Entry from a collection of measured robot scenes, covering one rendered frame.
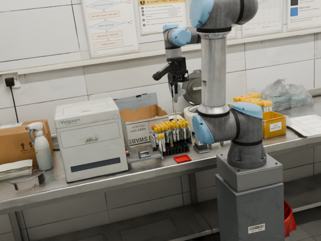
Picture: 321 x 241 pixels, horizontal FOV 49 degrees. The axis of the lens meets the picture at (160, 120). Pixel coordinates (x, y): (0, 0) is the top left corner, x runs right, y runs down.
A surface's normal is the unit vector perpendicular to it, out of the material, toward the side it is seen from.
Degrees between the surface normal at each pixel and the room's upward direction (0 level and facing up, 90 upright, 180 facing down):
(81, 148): 90
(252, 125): 92
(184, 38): 90
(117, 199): 90
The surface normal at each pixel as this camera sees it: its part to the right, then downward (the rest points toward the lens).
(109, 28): 0.22, 0.30
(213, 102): -0.19, 0.37
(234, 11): 0.30, 0.57
